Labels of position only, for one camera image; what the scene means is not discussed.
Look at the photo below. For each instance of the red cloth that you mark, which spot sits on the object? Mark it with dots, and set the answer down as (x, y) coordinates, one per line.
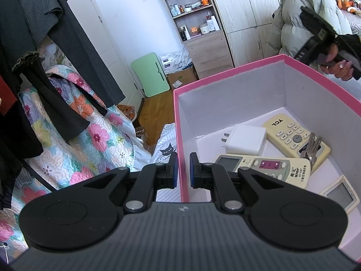
(7, 96)

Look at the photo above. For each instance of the cream remote control pink buttons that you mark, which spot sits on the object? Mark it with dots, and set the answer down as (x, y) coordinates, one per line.
(282, 166)

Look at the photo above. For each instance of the bunch of metal keys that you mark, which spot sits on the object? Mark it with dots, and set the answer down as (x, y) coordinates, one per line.
(310, 146)

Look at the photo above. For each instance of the small glass bottles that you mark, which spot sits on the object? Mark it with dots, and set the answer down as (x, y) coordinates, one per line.
(174, 10)

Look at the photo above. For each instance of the white power adapter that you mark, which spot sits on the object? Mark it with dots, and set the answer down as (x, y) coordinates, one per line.
(245, 139)

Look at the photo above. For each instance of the white door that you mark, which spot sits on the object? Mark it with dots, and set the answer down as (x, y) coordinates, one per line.
(112, 56)

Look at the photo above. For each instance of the white printed bed sheet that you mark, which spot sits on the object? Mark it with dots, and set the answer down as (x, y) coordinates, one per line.
(166, 152)

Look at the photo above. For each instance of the brown cardboard box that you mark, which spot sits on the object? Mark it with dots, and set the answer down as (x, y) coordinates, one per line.
(183, 77)

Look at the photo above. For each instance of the white tube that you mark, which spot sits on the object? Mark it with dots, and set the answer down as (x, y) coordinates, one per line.
(187, 32)

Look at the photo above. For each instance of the white round jar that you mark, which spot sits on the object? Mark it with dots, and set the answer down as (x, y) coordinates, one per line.
(204, 28)

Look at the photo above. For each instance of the small orange box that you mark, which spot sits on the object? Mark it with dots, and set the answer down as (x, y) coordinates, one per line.
(194, 31)

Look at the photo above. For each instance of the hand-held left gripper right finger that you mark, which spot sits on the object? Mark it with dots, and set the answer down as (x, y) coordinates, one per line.
(193, 169)

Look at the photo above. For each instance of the pink cardboard box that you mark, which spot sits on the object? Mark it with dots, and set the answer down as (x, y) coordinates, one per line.
(253, 96)

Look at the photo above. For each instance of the green folding table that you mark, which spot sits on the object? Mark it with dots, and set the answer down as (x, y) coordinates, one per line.
(149, 76)

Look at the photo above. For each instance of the orange jar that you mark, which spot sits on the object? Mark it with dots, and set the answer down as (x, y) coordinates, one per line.
(204, 0)

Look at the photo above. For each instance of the white remote control large display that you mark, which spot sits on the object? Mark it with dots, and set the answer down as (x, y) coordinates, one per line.
(341, 194)

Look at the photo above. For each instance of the white bottle pair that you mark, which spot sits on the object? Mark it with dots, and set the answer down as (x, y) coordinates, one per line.
(213, 24)

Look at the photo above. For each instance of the floral quilt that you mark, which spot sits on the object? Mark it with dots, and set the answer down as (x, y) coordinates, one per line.
(98, 146)

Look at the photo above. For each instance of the black hanging garment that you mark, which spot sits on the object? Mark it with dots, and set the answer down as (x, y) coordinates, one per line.
(17, 48)

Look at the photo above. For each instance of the light wooden wardrobe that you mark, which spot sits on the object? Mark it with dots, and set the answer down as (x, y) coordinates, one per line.
(245, 19)

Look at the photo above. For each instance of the dark grey hanging garment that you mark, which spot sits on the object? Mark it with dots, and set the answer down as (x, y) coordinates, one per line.
(73, 34)

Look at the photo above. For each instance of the grey puffer jacket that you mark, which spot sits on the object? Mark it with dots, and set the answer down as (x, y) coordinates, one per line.
(290, 19)

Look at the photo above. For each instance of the person's right hand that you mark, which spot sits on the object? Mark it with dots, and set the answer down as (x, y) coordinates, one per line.
(342, 72)

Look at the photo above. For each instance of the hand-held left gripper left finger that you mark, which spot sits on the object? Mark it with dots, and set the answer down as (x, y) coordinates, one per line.
(173, 169)

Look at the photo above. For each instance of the wooden shelf cabinet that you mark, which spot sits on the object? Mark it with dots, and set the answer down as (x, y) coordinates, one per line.
(208, 53)

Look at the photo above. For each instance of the clear bag of white boxes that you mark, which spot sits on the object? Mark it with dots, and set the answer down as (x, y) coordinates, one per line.
(174, 59)

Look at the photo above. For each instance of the yellowish remote control grey button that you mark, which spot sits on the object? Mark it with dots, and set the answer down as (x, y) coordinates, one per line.
(284, 131)

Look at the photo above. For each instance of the black bottle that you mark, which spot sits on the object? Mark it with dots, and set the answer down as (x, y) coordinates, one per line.
(182, 34)

